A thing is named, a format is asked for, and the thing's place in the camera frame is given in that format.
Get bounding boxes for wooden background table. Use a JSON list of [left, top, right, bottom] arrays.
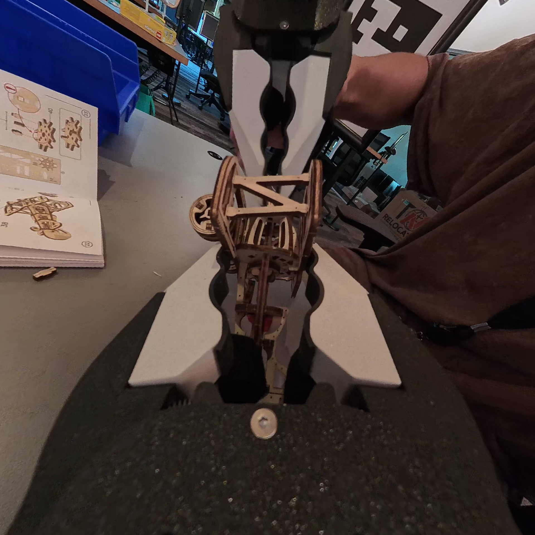
[[81, 0, 191, 126]]

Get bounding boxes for green container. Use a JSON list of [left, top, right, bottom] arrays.
[[135, 84, 156, 117]]

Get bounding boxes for yellow box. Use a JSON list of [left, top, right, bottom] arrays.
[[120, 0, 177, 46]]

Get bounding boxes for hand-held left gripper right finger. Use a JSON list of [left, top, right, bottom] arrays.
[[283, 244, 403, 405]]

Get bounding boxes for person in brown shirt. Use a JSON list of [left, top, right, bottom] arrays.
[[324, 31, 535, 523]]

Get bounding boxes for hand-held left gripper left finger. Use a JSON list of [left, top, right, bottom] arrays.
[[128, 244, 268, 405]]

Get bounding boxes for black strap with buckle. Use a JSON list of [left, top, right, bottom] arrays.
[[422, 307, 535, 347]]

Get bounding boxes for grey desk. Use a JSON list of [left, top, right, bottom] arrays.
[[0, 108, 237, 535]]

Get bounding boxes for printed cardboard box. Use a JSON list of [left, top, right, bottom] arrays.
[[374, 190, 444, 243]]

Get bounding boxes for black white marker board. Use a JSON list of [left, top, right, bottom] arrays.
[[347, 0, 475, 57]]

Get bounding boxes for blue plastic bin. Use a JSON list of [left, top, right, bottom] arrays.
[[0, 0, 140, 147]]

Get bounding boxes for black office chair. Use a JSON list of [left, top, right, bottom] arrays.
[[186, 69, 226, 122]]

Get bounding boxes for wooden model airplane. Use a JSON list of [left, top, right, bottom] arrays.
[[189, 155, 324, 406]]

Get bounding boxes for person's right forearm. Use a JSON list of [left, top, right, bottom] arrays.
[[334, 51, 431, 131]]

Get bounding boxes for instruction booklet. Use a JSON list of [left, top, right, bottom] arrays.
[[0, 69, 105, 268]]

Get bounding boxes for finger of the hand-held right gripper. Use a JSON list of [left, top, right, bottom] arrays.
[[230, 49, 280, 176], [278, 53, 333, 198]]

